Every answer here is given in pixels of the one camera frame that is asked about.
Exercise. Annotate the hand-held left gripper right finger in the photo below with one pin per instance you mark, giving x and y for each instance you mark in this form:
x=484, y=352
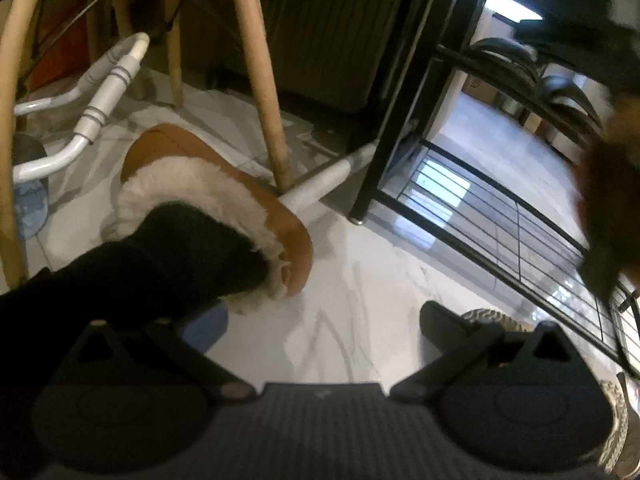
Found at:
x=445, y=325

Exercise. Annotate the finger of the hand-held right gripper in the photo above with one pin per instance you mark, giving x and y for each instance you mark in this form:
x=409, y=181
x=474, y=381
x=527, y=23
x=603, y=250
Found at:
x=612, y=267

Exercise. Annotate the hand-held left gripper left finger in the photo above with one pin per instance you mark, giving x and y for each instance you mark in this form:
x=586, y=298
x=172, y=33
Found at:
x=205, y=332

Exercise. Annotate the black metal shoe rack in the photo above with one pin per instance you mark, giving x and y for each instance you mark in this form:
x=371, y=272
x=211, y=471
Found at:
x=415, y=85

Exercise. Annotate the person's left leg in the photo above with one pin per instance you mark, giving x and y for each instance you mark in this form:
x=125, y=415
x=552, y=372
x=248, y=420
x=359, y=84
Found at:
x=150, y=260

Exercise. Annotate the cardboard box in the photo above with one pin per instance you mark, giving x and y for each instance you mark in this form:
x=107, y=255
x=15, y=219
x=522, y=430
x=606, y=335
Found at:
x=480, y=91

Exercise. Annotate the brown fur-lined slipper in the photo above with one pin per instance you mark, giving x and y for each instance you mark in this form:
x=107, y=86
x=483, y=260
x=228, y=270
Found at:
x=170, y=180

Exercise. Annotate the blue round object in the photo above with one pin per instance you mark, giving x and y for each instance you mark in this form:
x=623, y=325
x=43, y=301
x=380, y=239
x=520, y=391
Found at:
x=30, y=207

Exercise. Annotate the wooden chair legs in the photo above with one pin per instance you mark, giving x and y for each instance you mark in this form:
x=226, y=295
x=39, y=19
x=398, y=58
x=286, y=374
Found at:
x=260, y=85

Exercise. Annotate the dark ribbed panel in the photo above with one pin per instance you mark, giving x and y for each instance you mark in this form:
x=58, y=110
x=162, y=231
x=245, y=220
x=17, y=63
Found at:
x=325, y=35

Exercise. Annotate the white metal tube frame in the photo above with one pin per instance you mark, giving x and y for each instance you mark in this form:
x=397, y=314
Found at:
x=110, y=90

